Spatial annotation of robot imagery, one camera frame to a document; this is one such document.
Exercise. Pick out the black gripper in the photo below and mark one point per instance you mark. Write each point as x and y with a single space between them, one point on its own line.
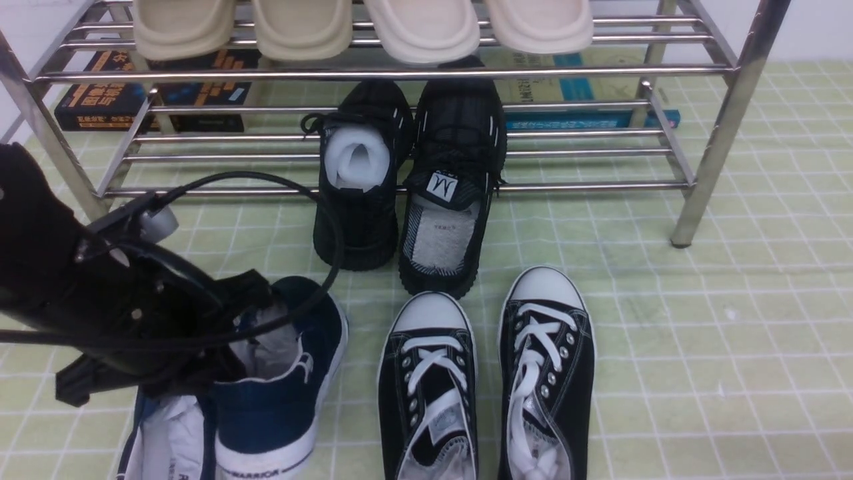
128 292

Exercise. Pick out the navy canvas shoe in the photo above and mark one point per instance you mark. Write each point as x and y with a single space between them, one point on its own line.
170 438
267 423

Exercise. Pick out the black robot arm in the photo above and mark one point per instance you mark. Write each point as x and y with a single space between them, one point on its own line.
40 235

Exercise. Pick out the steel shoe rack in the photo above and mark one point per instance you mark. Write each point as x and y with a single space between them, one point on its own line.
683 42

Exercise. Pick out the black orange book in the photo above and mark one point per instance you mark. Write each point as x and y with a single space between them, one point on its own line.
114 106

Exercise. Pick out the black knit sneaker left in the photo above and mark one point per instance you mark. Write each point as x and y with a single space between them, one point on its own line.
363 144

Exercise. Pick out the black knit sneaker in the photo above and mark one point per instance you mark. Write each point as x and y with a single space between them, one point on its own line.
363 144
459 153

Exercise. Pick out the beige slipper far left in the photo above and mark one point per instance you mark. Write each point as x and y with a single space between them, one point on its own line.
173 30

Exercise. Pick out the beige slipper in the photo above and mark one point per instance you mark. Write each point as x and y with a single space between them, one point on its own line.
302 30
173 30

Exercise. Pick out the black white canvas sneaker left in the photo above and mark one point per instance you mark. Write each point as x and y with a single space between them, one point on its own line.
426 390

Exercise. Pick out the black white canvas sneaker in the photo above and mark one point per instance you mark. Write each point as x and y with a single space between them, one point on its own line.
426 390
547 359

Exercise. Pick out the black knit sneaker right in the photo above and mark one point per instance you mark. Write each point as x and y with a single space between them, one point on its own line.
459 153

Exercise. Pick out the cream slipper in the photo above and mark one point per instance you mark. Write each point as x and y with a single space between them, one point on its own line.
425 32
542 27

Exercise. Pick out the black white canvas sneaker right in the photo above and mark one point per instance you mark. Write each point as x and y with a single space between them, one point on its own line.
547 359

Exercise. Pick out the cream slipper far right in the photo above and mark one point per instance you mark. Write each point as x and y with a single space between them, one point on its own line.
542 27

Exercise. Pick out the beige blue book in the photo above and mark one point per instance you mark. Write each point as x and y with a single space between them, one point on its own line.
573 86

